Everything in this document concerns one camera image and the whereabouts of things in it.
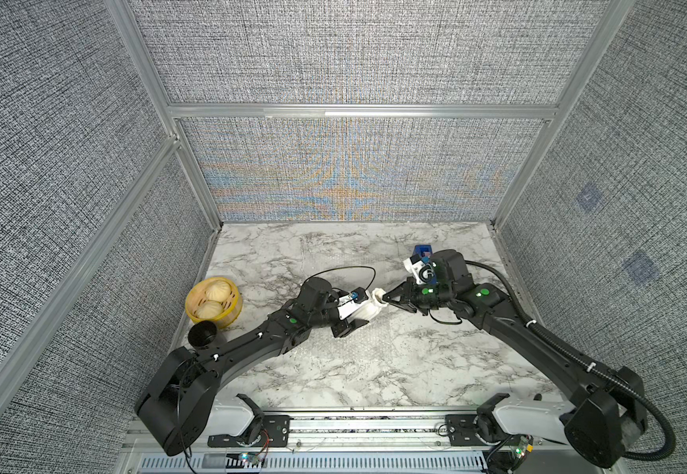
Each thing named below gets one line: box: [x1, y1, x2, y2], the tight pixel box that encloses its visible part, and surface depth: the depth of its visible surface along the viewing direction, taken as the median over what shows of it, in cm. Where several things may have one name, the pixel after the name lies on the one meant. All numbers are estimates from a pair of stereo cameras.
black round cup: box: [187, 320, 218, 347], surface depth 85 cm
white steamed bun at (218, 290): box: [205, 279, 232, 302], surface depth 95 cm
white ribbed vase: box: [347, 287, 388, 322], surface depth 76 cm
